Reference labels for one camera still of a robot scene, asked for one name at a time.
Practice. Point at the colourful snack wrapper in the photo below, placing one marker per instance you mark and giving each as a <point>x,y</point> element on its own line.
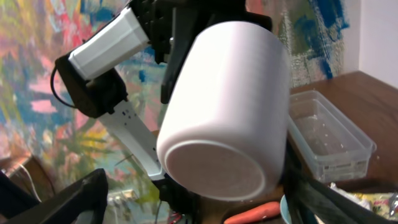
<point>382,204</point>

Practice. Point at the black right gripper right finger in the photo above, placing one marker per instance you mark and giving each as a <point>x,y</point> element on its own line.
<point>308,198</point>

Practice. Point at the clear plastic bin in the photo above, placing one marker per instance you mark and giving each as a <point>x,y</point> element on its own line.
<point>332,146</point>

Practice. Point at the orange carrot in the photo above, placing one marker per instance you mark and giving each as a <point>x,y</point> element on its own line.
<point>266,210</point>

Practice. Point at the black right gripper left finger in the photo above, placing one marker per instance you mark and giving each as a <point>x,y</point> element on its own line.
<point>85,201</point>

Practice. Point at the pink white cup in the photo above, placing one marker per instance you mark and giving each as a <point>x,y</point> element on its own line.
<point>225,128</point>

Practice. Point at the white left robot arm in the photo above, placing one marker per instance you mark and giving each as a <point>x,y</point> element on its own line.
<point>96,89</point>

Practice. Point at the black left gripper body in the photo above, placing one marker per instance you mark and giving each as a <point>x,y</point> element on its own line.
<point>172,26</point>

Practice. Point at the light blue rice bowl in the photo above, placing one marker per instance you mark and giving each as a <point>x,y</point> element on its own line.
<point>284,211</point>

